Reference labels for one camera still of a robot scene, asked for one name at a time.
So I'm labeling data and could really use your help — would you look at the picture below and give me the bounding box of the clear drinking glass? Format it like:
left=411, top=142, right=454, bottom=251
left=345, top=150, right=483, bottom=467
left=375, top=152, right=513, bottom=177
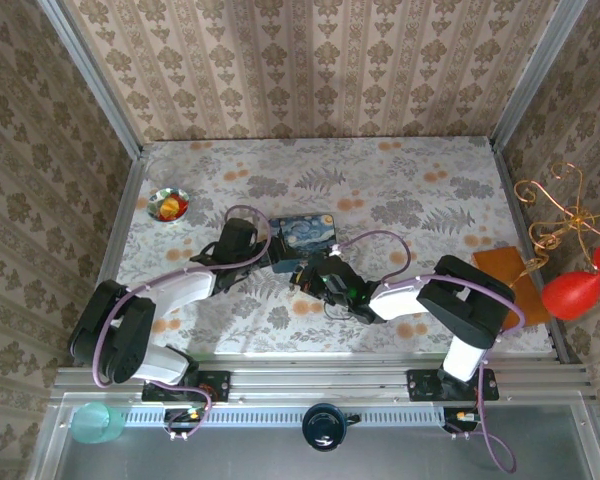
left=149, top=158, right=179, bottom=184

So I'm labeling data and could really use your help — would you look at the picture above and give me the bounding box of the aluminium table side rail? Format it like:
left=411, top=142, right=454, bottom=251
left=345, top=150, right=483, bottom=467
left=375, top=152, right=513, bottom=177
left=77, top=154, right=149, bottom=354
left=490, top=142, right=584, bottom=364

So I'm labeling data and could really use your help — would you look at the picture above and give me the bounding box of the gold wire ornament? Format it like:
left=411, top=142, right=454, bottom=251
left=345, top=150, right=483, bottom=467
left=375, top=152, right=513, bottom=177
left=513, top=160, right=600, bottom=292

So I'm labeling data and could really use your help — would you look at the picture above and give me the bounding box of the dark blue mug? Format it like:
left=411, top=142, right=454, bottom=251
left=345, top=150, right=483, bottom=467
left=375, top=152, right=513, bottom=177
left=301, top=402, right=355, bottom=452

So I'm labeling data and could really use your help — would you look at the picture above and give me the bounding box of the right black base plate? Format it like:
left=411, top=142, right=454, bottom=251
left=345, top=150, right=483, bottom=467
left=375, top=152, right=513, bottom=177
left=407, top=368, right=500, bottom=402

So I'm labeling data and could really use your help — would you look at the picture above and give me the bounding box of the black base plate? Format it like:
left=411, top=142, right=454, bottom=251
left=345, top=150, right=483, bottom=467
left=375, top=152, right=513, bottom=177
left=407, top=368, right=500, bottom=402
left=142, top=368, right=232, bottom=402

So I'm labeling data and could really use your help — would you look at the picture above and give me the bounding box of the aluminium frame post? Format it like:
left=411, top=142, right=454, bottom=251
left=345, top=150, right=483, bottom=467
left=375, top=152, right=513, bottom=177
left=490, top=0, right=591, bottom=147
left=35, top=0, right=147, bottom=159

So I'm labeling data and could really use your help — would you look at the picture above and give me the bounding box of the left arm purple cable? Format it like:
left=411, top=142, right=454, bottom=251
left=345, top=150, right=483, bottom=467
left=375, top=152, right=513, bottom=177
left=90, top=204, right=274, bottom=442

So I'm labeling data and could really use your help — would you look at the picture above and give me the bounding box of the starry night painted tin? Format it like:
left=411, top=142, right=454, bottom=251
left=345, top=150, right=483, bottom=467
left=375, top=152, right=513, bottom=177
left=268, top=213, right=338, bottom=275

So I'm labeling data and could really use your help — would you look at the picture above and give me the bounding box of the colourful patterned small bowl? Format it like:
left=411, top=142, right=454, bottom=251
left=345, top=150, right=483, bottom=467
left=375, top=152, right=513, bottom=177
left=147, top=187, right=190, bottom=223

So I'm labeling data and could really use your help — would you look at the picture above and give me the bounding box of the slotted grey cable duct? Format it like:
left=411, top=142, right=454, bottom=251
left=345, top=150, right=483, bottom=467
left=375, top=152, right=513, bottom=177
left=123, top=404, right=447, bottom=427

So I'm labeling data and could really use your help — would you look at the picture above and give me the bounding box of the grey metal shelf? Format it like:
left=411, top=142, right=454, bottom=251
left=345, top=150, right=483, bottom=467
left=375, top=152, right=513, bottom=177
left=27, top=389, right=600, bottom=480

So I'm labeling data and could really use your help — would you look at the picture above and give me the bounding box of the teal plastic cup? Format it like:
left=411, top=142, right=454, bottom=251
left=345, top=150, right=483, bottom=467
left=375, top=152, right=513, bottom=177
left=70, top=401, right=124, bottom=446

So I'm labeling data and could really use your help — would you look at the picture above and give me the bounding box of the aluminium mounting rail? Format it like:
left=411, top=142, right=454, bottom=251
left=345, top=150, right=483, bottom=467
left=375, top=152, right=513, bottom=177
left=54, top=353, right=592, bottom=407

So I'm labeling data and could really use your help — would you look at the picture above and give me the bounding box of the large red teardrop ornament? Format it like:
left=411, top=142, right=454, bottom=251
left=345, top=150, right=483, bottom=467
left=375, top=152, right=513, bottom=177
left=540, top=272, right=600, bottom=322

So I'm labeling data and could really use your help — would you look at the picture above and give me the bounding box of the floral tablecloth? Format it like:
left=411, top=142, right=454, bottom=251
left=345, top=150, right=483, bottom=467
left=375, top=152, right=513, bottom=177
left=102, top=137, right=554, bottom=357

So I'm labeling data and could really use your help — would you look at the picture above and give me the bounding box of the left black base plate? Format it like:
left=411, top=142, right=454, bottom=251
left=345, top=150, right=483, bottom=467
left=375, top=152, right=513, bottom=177
left=142, top=368, right=232, bottom=402

